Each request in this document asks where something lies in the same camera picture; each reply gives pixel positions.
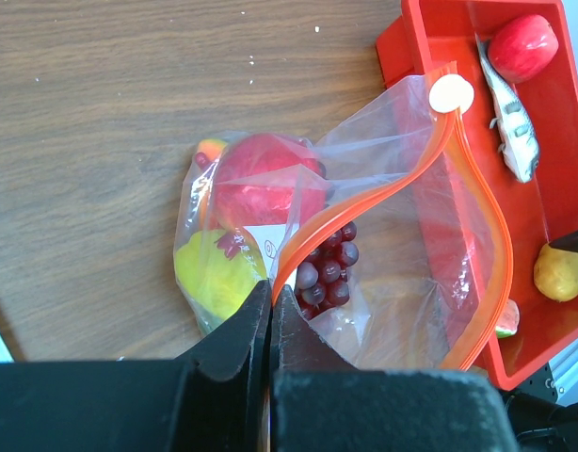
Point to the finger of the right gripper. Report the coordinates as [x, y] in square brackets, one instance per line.
[568, 242]

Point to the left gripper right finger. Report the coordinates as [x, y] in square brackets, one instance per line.
[320, 402]

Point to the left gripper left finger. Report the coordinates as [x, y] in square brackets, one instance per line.
[207, 399]

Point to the yellow lemon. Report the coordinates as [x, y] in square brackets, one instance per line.
[556, 274]

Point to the yellow star fruit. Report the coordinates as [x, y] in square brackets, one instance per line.
[215, 285]

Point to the purple grape bunch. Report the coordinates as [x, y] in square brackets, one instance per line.
[322, 278]

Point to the clear zip top bag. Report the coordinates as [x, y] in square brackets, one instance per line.
[435, 262]

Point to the red apple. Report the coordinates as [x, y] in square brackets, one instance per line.
[523, 48]

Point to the red pomegranate fruit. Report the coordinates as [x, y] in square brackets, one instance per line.
[267, 179]

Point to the orange peach fruit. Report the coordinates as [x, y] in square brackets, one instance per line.
[209, 151]

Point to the watermelon slice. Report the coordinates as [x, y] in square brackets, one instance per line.
[509, 320]

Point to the grey toy fish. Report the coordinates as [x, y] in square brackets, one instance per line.
[519, 144]

